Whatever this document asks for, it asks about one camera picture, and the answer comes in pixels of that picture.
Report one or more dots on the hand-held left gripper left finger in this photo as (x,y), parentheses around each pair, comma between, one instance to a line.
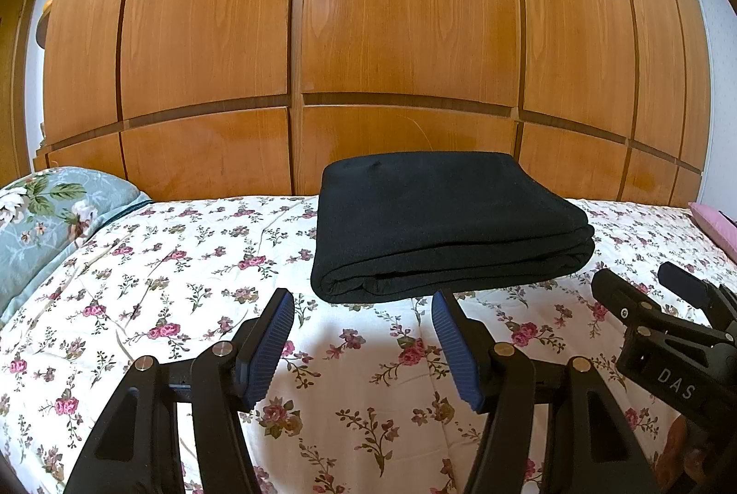
(268,356)

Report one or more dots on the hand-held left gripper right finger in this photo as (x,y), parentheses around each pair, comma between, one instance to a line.
(456,353)

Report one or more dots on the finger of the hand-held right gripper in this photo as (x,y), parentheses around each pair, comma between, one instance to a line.
(688,284)
(633,301)

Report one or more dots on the black pants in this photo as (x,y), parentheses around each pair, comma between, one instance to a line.
(449,217)

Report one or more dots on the person's right hand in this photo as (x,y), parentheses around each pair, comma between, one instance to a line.
(676,451)

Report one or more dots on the pink pillow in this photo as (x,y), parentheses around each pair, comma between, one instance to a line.
(717,226)

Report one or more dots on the floral white bedspread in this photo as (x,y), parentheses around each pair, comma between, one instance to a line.
(357,384)

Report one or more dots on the green floral pillow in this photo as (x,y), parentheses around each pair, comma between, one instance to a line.
(34,229)

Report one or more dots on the wooden wardrobe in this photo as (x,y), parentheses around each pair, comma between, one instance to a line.
(403,39)

